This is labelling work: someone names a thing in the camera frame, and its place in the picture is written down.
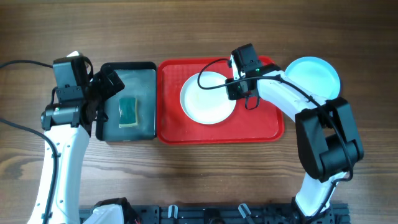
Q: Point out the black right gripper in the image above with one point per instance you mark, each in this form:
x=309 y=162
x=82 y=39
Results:
x=237 y=90

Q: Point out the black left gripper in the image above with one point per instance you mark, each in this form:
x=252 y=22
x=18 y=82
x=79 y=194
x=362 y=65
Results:
x=101 y=90

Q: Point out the black water tray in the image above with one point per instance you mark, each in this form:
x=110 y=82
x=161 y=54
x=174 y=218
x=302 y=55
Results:
x=140 y=82

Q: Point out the yellow green sponge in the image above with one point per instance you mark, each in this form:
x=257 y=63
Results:
x=127 y=112

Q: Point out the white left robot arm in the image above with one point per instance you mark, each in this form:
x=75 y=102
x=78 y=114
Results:
x=67 y=126

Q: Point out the red plastic tray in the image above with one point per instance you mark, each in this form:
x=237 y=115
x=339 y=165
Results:
x=262 y=124

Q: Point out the white plate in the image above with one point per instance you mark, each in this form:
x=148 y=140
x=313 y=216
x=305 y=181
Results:
x=205 y=106

